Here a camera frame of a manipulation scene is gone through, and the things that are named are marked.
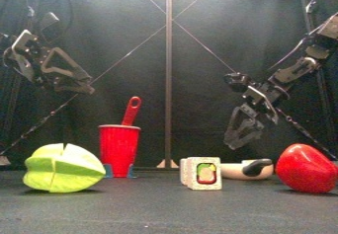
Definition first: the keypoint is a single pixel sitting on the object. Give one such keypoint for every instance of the blue cup holder base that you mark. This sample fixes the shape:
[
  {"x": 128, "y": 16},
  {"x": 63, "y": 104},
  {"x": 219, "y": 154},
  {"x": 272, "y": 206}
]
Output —
[{"x": 131, "y": 172}]

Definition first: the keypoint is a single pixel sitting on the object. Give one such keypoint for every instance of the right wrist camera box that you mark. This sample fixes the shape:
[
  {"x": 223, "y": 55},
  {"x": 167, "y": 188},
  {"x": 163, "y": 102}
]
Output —
[{"x": 236, "y": 81}]

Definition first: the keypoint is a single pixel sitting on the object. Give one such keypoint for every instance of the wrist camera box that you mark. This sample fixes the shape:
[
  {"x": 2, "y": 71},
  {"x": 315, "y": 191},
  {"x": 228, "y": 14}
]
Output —
[
  {"x": 236, "y": 81},
  {"x": 50, "y": 25}
]

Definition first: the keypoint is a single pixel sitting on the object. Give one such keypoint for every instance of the green toy star fruit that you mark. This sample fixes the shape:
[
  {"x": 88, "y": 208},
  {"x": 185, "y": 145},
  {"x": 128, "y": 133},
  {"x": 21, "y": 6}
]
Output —
[{"x": 63, "y": 168}]

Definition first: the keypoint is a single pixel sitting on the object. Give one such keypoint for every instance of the red toy bell pepper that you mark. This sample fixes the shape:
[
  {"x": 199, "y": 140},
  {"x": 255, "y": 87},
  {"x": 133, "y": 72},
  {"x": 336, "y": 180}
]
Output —
[{"x": 306, "y": 169}]

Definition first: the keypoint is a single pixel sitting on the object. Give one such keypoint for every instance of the dark metal side frame pole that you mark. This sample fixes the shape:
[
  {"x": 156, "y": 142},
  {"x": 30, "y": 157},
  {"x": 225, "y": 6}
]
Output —
[{"x": 307, "y": 7}]

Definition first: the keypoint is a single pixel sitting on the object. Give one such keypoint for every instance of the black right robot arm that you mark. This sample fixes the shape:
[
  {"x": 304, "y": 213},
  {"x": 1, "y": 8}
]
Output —
[{"x": 303, "y": 63}]

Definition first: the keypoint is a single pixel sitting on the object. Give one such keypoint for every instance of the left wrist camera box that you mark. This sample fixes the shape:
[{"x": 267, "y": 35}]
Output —
[{"x": 50, "y": 25}]

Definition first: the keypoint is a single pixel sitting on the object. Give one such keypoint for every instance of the red plastic cup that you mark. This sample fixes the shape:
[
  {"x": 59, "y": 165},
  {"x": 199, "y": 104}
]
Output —
[{"x": 119, "y": 150}]

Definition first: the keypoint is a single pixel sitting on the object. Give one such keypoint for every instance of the white toy sushi piece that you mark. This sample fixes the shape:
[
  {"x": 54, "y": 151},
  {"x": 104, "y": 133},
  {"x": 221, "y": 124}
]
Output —
[{"x": 183, "y": 171}]

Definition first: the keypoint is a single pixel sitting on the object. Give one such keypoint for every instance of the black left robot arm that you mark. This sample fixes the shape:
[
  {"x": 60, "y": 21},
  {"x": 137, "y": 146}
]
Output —
[{"x": 5, "y": 52}]

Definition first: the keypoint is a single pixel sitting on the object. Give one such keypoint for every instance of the vertical metal frame pole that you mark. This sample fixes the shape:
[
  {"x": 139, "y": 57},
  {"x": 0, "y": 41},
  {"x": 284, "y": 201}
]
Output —
[{"x": 168, "y": 73}]

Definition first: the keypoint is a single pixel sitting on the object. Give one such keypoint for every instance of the toy sushi roll piece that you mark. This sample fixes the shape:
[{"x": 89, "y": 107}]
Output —
[{"x": 204, "y": 173}]

